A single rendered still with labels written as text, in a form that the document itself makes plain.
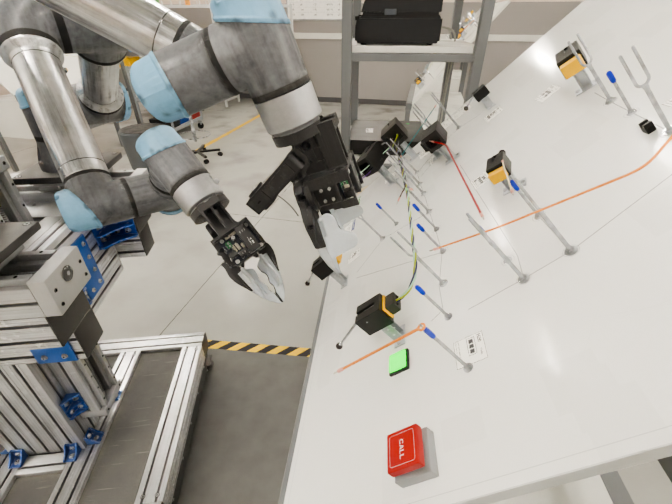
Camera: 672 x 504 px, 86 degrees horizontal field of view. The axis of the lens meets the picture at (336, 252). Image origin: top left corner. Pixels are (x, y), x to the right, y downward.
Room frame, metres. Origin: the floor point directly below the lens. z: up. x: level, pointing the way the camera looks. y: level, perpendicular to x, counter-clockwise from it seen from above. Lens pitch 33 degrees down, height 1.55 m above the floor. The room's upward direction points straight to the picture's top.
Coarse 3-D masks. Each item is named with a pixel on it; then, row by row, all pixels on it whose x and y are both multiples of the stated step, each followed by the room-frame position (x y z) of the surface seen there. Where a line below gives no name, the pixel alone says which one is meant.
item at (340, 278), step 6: (318, 258) 0.81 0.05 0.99; (312, 264) 0.81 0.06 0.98; (318, 264) 0.78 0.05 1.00; (324, 264) 0.78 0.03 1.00; (312, 270) 0.78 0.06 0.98; (318, 270) 0.78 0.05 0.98; (324, 270) 0.78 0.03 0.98; (330, 270) 0.77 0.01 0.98; (318, 276) 0.78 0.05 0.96; (324, 276) 0.78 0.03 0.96; (336, 276) 0.79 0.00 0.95; (342, 276) 0.80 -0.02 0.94; (306, 282) 0.80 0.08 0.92; (342, 282) 0.78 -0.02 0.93
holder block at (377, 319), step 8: (376, 296) 0.49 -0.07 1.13; (368, 304) 0.48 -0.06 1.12; (376, 304) 0.47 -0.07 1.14; (360, 312) 0.48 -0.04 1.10; (368, 312) 0.46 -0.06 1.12; (376, 312) 0.45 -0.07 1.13; (384, 312) 0.45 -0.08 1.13; (360, 320) 0.45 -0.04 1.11; (368, 320) 0.45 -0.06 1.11; (376, 320) 0.45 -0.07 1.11; (384, 320) 0.45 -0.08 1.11; (392, 320) 0.45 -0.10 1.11; (368, 328) 0.45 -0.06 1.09; (376, 328) 0.45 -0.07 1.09
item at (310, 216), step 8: (304, 200) 0.44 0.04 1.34; (304, 208) 0.43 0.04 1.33; (312, 208) 0.44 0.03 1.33; (304, 216) 0.43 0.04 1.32; (312, 216) 0.43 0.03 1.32; (304, 224) 0.43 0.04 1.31; (312, 224) 0.42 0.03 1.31; (312, 232) 0.42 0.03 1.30; (320, 232) 0.43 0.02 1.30; (312, 240) 0.42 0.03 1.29; (320, 240) 0.43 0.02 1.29
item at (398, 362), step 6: (396, 354) 0.42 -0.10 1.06; (402, 354) 0.41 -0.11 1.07; (408, 354) 0.41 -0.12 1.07; (390, 360) 0.42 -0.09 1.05; (396, 360) 0.41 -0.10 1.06; (402, 360) 0.40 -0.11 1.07; (408, 360) 0.40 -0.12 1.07; (390, 366) 0.40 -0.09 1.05; (396, 366) 0.40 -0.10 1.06; (402, 366) 0.39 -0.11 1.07; (408, 366) 0.39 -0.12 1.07; (390, 372) 0.39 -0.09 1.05; (396, 372) 0.39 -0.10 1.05
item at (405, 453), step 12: (396, 432) 0.27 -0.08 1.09; (408, 432) 0.26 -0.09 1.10; (420, 432) 0.26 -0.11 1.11; (396, 444) 0.25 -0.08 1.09; (408, 444) 0.24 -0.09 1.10; (420, 444) 0.24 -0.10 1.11; (396, 456) 0.24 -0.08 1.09; (408, 456) 0.23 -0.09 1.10; (420, 456) 0.22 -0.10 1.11; (396, 468) 0.22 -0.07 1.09; (408, 468) 0.22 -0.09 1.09
